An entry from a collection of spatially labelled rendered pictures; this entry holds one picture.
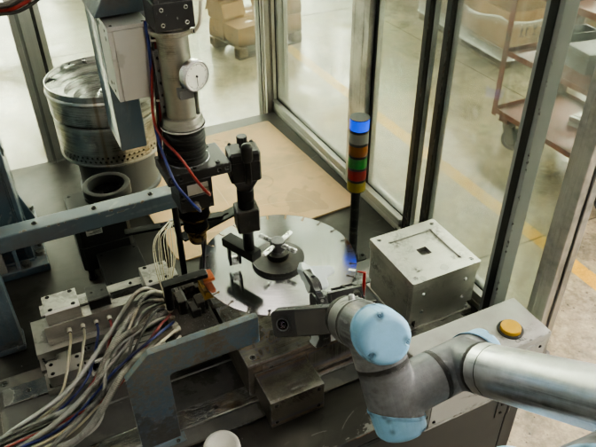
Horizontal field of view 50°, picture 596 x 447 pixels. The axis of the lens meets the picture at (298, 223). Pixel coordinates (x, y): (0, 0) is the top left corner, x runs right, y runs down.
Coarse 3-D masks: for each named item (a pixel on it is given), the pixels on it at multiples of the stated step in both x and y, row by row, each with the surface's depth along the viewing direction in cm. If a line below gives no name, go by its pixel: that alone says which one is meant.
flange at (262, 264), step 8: (264, 248) 135; (296, 248) 135; (272, 256) 130; (280, 256) 130; (288, 256) 132; (296, 256) 132; (256, 264) 131; (264, 264) 130; (272, 264) 130; (280, 264) 130; (288, 264) 130; (296, 264) 131; (264, 272) 129; (272, 272) 129; (280, 272) 129; (288, 272) 129
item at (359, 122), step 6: (354, 114) 141; (360, 114) 141; (366, 114) 141; (354, 120) 139; (360, 120) 139; (366, 120) 139; (354, 126) 140; (360, 126) 140; (366, 126) 140; (354, 132) 141; (360, 132) 140
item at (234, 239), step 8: (224, 240) 127; (232, 240) 126; (240, 240) 126; (248, 240) 122; (232, 248) 126; (240, 248) 124; (248, 248) 123; (256, 248) 124; (240, 256) 128; (248, 256) 124; (256, 256) 124
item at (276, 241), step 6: (258, 234) 133; (288, 234) 133; (270, 240) 131; (276, 240) 130; (282, 240) 130; (276, 246) 129; (282, 246) 129; (288, 246) 129; (264, 252) 128; (270, 252) 128; (276, 252) 130; (282, 252) 131; (294, 252) 128
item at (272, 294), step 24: (264, 216) 146; (288, 216) 146; (216, 240) 139; (264, 240) 139; (288, 240) 139; (312, 240) 139; (336, 240) 138; (216, 264) 132; (240, 264) 132; (312, 264) 132; (336, 264) 132; (216, 288) 126; (240, 288) 126; (264, 288) 126; (288, 288) 126; (264, 312) 121
